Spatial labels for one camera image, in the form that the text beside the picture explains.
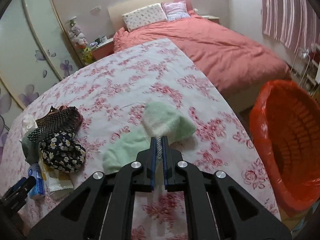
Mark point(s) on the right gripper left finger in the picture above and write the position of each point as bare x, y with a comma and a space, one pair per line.
145, 181

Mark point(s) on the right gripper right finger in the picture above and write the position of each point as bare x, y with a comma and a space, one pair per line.
172, 180

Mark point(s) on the light green fluffy towel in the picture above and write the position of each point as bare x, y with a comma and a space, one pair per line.
158, 120

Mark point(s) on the blue white tissue packet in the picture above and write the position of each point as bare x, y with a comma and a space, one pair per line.
37, 192

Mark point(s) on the yellow white snack wrapper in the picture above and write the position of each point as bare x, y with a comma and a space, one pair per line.
57, 182

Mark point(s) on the grey green sock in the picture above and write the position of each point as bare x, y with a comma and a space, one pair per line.
30, 150

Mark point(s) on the white tissue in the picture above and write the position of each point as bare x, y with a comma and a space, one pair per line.
28, 123

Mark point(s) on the black mesh net cloth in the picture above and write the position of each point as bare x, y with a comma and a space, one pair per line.
64, 118

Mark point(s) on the salmon pink bed duvet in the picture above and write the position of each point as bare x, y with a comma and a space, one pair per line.
231, 61

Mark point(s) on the orange lined laundry basket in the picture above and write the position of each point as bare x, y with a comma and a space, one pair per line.
284, 123

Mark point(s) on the pink left nightstand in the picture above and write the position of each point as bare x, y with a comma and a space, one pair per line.
103, 50

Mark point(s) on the white mug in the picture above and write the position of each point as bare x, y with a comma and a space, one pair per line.
103, 39

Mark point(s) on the right bedside table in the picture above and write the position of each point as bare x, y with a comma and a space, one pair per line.
212, 18

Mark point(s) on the white floral pillow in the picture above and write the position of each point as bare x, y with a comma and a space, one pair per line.
144, 16

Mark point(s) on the pink striped pillow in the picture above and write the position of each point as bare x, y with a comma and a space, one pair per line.
175, 10

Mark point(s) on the hanging plush toys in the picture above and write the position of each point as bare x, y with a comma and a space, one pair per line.
80, 43

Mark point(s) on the beige pink headboard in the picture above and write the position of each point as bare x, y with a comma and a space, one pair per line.
116, 11

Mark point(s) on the floral glass wardrobe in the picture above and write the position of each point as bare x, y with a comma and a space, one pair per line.
36, 54

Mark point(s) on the pink striped curtain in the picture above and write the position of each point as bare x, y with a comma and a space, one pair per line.
293, 23

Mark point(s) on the white wire rack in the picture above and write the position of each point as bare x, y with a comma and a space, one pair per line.
305, 68

